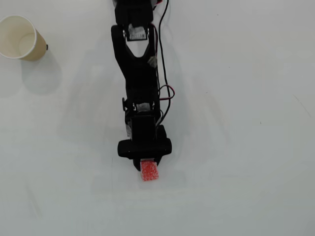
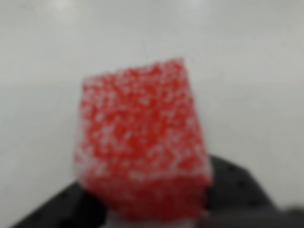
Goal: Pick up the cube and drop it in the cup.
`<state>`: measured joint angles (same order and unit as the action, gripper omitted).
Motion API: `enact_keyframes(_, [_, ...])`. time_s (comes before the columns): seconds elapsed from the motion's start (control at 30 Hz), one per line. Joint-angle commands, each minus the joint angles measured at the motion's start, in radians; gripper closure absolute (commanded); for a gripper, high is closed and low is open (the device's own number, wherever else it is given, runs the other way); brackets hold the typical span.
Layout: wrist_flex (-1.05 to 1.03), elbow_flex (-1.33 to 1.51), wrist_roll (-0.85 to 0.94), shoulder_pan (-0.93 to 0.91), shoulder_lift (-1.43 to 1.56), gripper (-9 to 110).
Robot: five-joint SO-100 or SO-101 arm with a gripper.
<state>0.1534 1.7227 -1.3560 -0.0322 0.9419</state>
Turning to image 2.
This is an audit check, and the red speckled foam cube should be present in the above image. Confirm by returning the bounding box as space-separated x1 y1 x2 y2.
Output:
72 56 214 225

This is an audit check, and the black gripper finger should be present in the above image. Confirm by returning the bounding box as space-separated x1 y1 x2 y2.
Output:
206 154 304 228
9 181 107 228

